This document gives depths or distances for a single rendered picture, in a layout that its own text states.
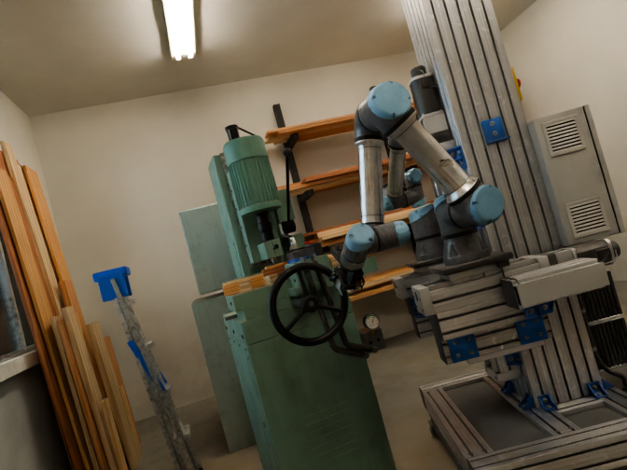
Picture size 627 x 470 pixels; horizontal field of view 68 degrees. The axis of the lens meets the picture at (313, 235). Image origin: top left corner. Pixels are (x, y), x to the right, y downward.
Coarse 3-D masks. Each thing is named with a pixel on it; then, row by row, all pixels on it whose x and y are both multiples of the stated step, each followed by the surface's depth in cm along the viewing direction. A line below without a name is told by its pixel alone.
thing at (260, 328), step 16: (336, 304) 183; (224, 320) 223; (240, 320) 178; (256, 320) 172; (288, 320) 176; (304, 320) 178; (320, 320) 180; (240, 336) 182; (256, 336) 172; (272, 336) 174
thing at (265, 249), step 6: (276, 240) 190; (258, 246) 199; (264, 246) 189; (270, 246) 189; (264, 252) 191; (270, 252) 189; (276, 252) 190; (282, 252) 190; (264, 258) 194; (270, 258) 198
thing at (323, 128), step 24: (336, 120) 397; (288, 144) 413; (384, 144) 459; (384, 168) 406; (408, 168) 425; (312, 192) 395; (384, 216) 403; (408, 216) 397; (312, 240) 394; (336, 240) 387; (360, 288) 389; (384, 288) 393
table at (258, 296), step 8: (368, 264) 189; (376, 264) 190; (368, 272) 189; (288, 280) 178; (328, 280) 173; (256, 288) 180; (264, 288) 175; (280, 288) 176; (288, 288) 177; (296, 288) 169; (320, 288) 171; (232, 296) 172; (240, 296) 172; (248, 296) 173; (256, 296) 173; (264, 296) 174; (280, 296) 176; (288, 296) 177; (296, 296) 168; (232, 304) 174; (240, 304) 171; (248, 304) 172; (256, 304) 173
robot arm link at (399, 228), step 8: (384, 224) 135; (392, 224) 134; (400, 224) 134; (376, 232) 132; (384, 232) 132; (392, 232) 132; (400, 232) 133; (408, 232) 134; (384, 240) 132; (392, 240) 132; (400, 240) 133; (408, 240) 134; (384, 248) 133
